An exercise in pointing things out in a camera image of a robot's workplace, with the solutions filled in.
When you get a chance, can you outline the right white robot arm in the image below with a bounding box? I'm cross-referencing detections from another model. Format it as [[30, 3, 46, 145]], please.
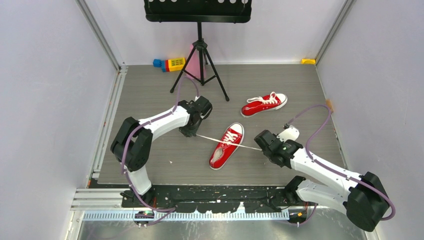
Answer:
[[254, 127, 396, 232]]

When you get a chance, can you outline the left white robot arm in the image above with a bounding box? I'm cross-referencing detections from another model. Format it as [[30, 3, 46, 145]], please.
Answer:
[[110, 96, 213, 207]]

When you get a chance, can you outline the pink foam block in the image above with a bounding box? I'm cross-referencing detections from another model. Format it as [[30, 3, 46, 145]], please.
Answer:
[[185, 45, 201, 80]]

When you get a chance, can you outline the red sneaker far right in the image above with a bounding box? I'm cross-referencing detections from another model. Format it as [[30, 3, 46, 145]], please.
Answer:
[[240, 91, 288, 118]]

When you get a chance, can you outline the colourful toy block stack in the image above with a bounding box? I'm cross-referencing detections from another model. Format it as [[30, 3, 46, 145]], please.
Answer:
[[152, 57, 186, 73]]

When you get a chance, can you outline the yellow corner object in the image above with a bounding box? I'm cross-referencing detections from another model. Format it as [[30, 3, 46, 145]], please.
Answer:
[[300, 58, 316, 65]]

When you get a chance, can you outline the black music stand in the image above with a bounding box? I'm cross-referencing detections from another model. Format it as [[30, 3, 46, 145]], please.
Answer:
[[144, 0, 252, 102]]

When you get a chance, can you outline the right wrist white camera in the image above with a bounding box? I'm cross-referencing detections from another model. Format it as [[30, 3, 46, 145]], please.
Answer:
[[277, 125, 300, 143]]

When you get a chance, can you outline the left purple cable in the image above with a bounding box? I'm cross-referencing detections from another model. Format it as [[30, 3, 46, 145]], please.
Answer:
[[119, 76, 200, 227]]

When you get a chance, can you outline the purple cable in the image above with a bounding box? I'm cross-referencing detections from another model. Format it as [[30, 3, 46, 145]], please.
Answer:
[[283, 104, 396, 228], [119, 76, 200, 227]]

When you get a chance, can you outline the small brown wall block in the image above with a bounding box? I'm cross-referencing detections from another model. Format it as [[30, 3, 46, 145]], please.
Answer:
[[325, 99, 334, 113]]

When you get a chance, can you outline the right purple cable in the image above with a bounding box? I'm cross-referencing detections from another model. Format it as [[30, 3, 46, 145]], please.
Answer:
[[283, 104, 396, 228]]

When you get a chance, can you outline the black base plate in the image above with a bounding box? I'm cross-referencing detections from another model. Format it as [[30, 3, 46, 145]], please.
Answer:
[[120, 184, 319, 215]]

